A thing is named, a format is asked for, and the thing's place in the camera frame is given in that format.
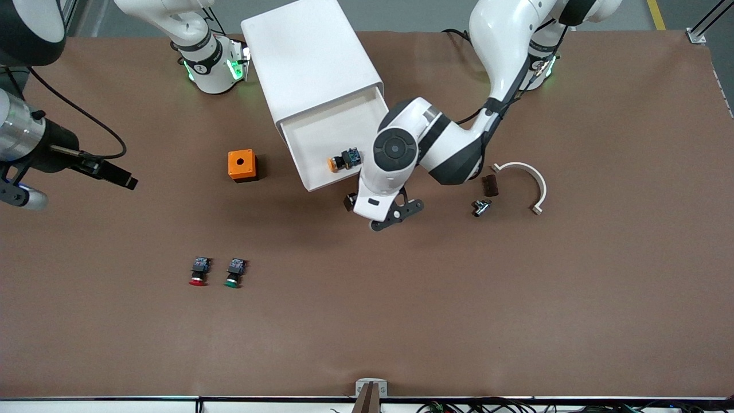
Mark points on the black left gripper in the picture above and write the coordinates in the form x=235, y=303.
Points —
x=348, y=202

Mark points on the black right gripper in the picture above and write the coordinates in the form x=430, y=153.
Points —
x=57, y=154

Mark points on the yellow push button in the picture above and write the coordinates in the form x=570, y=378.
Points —
x=344, y=159

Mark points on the white plastic drawer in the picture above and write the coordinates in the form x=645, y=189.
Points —
x=321, y=132

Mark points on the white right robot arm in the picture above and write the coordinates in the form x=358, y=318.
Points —
x=200, y=63

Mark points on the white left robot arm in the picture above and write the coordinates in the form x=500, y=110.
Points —
x=499, y=34

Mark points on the red push button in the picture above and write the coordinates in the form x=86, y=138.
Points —
x=199, y=272

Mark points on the green push button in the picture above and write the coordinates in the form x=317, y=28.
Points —
x=234, y=273

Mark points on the white drawer cabinet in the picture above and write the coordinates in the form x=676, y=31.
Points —
x=309, y=57

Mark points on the small metal fitting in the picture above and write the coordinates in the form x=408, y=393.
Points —
x=481, y=207

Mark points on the brown terminal block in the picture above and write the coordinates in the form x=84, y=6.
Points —
x=491, y=185

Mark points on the orange button enclosure box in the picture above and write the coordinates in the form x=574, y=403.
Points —
x=241, y=164

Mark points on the aluminium frame profile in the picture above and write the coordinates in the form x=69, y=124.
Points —
x=69, y=16

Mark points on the white curved plastic bracket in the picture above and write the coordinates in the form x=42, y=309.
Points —
x=538, y=180

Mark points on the white table edge rail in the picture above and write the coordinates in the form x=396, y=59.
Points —
x=114, y=406

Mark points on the aluminium corner post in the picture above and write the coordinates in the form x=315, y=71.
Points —
x=708, y=20

